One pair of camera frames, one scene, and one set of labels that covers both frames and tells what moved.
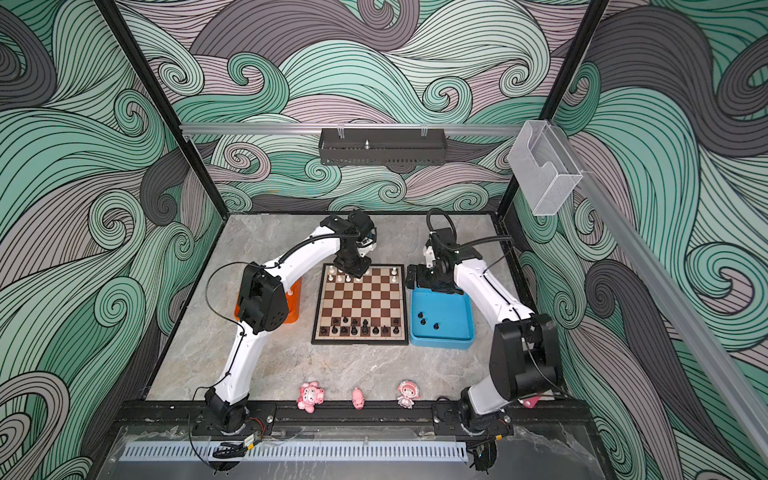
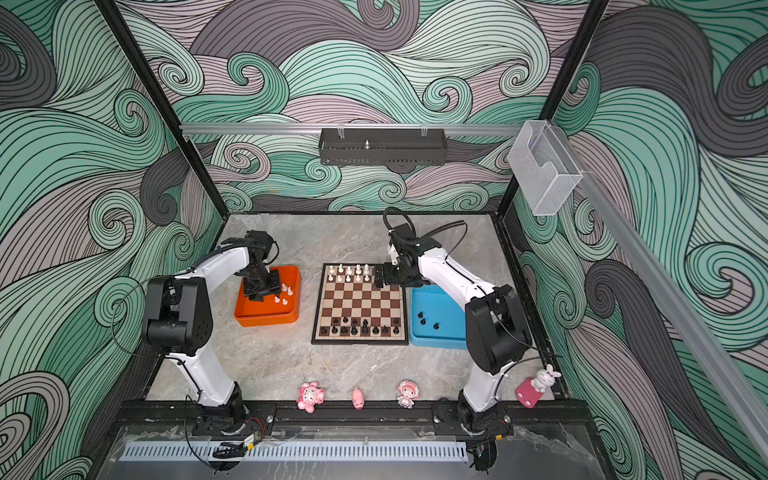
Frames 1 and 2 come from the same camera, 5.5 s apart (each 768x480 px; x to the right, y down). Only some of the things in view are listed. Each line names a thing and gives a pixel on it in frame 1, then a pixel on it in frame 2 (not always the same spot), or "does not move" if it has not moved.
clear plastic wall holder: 543,167 does not move
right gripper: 423,280 to 389,276
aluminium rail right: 670,296 does not move
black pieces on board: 354,331 does not move
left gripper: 359,272 to 275,287
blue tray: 441,320 does not move
